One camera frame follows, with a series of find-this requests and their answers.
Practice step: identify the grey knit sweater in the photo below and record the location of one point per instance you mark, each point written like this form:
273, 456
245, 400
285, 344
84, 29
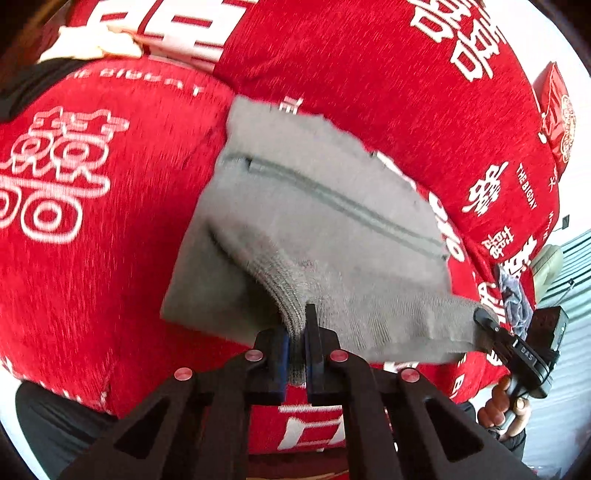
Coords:
323, 240

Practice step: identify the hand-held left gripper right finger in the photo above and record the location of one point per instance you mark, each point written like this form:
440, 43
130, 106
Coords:
314, 344

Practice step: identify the beige object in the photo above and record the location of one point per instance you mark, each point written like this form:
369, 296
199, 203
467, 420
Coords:
547, 272

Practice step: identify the blue-grey cloth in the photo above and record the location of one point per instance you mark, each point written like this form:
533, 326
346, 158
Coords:
515, 300

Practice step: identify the red pillow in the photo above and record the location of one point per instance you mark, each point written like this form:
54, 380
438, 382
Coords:
558, 120

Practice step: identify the person's black clothing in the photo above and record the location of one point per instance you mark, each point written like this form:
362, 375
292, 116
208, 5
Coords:
60, 434

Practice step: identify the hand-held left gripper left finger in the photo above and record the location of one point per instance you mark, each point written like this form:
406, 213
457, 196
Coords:
282, 357

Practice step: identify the cream cloth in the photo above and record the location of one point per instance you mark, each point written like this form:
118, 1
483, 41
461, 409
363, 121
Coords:
92, 44

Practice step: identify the red printed folded quilt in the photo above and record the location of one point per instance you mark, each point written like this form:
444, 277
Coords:
392, 83

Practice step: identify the red printed bedspread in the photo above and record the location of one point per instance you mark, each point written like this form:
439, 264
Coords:
92, 277

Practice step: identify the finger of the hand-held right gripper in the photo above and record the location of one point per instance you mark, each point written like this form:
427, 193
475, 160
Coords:
491, 330

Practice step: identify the dark cloth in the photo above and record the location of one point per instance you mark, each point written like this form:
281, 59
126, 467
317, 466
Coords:
32, 92

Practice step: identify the person's right hand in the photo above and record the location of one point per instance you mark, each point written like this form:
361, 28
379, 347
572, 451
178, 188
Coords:
501, 410

